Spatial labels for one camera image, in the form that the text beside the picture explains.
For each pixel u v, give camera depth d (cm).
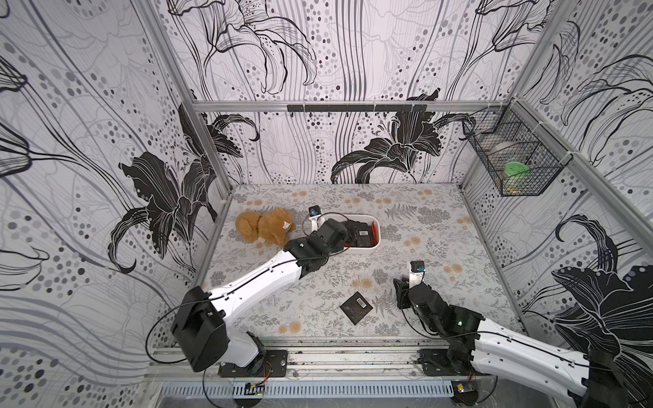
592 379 44
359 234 96
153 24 70
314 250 57
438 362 71
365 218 106
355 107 91
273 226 93
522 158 80
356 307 84
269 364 73
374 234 96
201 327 40
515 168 79
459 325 56
